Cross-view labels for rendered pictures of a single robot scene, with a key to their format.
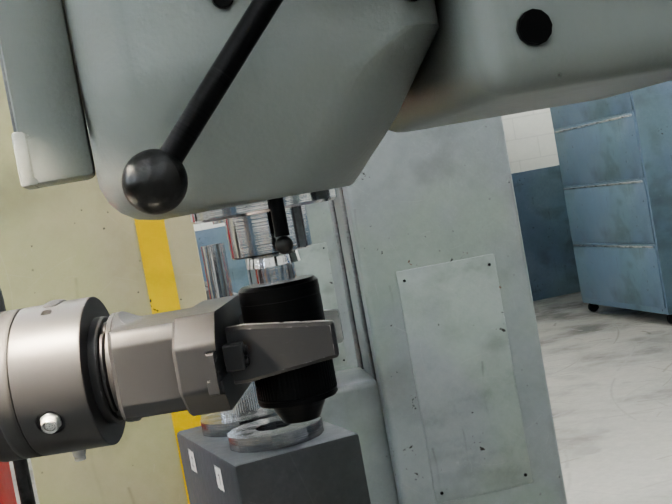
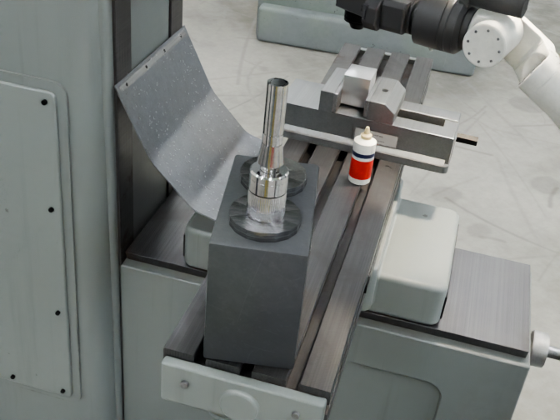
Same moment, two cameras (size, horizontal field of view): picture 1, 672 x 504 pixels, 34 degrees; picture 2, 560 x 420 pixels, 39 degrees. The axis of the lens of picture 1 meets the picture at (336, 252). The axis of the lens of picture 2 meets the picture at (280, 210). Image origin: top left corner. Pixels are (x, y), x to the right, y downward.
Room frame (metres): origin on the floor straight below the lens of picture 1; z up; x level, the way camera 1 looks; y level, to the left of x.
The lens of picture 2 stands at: (1.85, 0.46, 1.64)
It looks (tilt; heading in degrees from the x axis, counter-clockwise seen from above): 33 degrees down; 204
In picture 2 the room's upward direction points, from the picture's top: 6 degrees clockwise
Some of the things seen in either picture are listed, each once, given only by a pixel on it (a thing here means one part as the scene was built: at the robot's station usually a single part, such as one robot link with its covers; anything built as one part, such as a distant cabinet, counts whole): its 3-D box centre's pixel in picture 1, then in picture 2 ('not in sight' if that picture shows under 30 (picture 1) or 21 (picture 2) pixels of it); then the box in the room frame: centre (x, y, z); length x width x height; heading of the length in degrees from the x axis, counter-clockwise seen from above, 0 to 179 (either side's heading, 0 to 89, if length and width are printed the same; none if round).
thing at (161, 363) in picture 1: (136, 368); (412, 14); (0.64, 0.13, 1.23); 0.13 x 0.12 x 0.10; 176
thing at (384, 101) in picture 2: not in sight; (385, 99); (0.48, 0.06, 0.99); 0.12 x 0.06 x 0.04; 9
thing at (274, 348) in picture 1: (281, 348); not in sight; (0.61, 0.04, 1.23); 0.06 x 0.02 x 0.03; 86
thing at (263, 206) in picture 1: (263, 205); not in sight; (0.64, 0.04, 1.31); 0.09 x 0.09 x 0.01
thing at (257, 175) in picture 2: not in sight; (269, 172); (1.11, 0.12, 1.16); 0.05 x 0.05 x 0.01
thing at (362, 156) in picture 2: not in sight; (362, 153); (0.64, 0.09, 0.96); 0.04 x 0.04 x 0.11
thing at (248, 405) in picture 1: (238, 387); (267, 194); (1.11, 0.12, 1.13); 0.05 x 0.05 x 0.05
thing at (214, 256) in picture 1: (222, 298); (273, 127); (1.11, 0.12, 1.22); 0.03 x 0.03 x 0.11
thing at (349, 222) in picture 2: not in sight; (337, 176); (0.59, 0.03, 0.86); 1.24 x 0.23 x 0.08; 11
